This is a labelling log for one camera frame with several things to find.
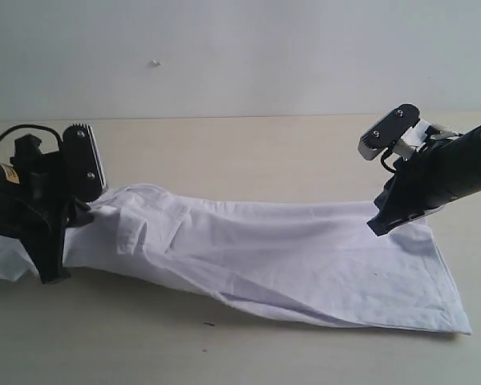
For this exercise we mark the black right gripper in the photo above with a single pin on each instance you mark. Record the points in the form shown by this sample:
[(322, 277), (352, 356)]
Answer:
[(433, 177)]

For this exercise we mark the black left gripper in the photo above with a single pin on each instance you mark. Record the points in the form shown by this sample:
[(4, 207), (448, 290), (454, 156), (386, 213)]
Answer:
[(37, 205)]

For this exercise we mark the white t-shirt red Chinese patch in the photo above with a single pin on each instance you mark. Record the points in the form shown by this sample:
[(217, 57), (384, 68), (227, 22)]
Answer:
[(317, 263)]

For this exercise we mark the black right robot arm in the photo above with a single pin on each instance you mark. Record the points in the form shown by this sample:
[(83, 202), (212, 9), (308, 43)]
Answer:
[(424, 133)]

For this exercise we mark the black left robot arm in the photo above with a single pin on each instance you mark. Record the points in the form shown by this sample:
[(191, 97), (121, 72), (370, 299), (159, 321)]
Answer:
[(42, 195)]

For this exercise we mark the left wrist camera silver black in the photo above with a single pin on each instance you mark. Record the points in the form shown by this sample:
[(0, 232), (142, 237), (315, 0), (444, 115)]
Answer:
[(84, 165)]

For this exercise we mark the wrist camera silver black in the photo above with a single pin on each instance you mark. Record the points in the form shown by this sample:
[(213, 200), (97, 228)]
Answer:
[(84, 165), (386, 132)]

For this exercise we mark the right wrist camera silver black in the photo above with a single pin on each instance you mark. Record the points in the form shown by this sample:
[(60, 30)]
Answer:
[(386, 132)]

